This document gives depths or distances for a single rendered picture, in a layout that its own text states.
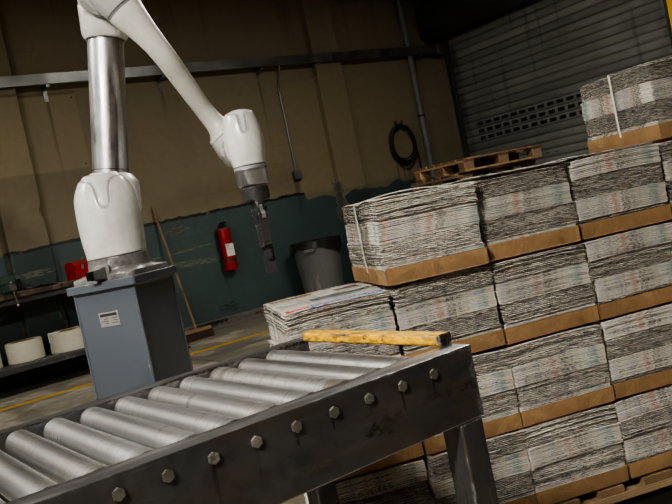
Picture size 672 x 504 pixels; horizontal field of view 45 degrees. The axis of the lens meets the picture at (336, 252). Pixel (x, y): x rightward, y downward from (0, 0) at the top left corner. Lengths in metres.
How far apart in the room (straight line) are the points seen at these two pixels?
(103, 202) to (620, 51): 8.19
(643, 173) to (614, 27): 7.41
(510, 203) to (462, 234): 0.18
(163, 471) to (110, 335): 1.08
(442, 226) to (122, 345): 0.87
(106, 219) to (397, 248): 0.74
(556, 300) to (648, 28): 7.42
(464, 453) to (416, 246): 0.88
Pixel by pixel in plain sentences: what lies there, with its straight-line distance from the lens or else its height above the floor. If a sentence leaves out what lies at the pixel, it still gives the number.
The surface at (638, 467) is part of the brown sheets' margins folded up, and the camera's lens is 2.53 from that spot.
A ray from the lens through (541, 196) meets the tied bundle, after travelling 2.31.
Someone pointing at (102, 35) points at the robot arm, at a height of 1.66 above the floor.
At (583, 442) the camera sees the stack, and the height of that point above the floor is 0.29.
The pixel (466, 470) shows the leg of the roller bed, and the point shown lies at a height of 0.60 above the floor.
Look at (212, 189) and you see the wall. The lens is 9.35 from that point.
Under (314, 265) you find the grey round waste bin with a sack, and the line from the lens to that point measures 9.20.
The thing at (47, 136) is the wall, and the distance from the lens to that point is 8.80.
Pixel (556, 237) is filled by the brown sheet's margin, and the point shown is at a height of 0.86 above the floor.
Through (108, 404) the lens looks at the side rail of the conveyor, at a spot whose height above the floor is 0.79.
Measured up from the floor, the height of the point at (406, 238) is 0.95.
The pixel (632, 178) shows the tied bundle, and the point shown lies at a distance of 2.45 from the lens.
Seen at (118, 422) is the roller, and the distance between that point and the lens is 1.38.
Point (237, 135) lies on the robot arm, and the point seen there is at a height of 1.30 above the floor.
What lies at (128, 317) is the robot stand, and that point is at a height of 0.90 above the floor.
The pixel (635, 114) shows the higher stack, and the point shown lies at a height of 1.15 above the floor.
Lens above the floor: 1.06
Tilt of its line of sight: 3 degrees down
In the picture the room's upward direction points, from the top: 12 degrees counter-clockwise
